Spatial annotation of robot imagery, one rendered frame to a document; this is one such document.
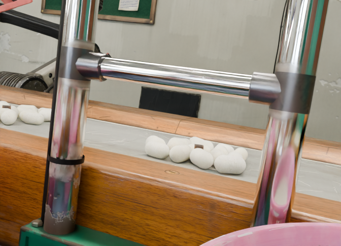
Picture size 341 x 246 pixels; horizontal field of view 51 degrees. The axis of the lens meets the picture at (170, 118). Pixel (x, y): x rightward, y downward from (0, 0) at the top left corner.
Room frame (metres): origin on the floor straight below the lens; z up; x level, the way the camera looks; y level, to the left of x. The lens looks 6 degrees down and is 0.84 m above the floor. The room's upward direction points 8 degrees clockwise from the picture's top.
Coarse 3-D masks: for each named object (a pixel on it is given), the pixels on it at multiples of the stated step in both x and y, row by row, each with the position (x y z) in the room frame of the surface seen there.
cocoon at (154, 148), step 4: (152, 140) 0.43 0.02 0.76; (148, 144) 0.43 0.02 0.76; (152, 144) 0.43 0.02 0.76; (156, 144) 0.42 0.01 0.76; (160, 144) 0.42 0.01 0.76; (164, 144) 0.42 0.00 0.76; (148, 148) 0.43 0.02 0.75; (152, 148) 0.42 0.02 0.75; (156, 148) 0.42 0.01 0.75; (160, 148) 0.42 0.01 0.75; (164, 148) 0.42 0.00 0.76; (168, 148) 0.42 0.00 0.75; (148, 152) 0.43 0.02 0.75; (152, 152) 0.42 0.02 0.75; (156, 152) 0.42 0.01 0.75; (160, 152) 0.42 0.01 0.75; (164, 152) 0.42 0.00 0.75; (168, 152) 0.42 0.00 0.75; (152, 156) 0.43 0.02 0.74; (156, 156) 0.42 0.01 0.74; (160, 156) 0.42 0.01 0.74; (164, 156) 0.42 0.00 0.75
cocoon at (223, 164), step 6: (222, 156) 0.39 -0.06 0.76; (228, 156) 0.39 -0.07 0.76; (234, 156) 0.40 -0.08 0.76; (216, 162) 0.39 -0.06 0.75; (222, 162) 0.39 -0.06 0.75; (228, 162) 0.39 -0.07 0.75; (234, 162) 0.39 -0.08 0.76; (240, 162) 0.39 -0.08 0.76; (216, 168) 0.39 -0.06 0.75; (222, 168) 0.39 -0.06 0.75; (228, 168) 0.39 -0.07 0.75; (234, 168) 0.39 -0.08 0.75; (240, 168) 0.39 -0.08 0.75
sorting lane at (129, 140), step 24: (96, 120) 0.67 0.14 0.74; (96, 144) 0.46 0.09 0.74; (120, 144) 0.48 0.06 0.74; (144, 144) 0.50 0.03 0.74; (216, 144) 0.58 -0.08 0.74; (192, 168) 0.40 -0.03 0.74; (312, 168) 0.49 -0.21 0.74; (336, 168) 0.51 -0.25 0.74; (312, 192) 0.37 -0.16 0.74; (336, 192) 0.38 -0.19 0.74
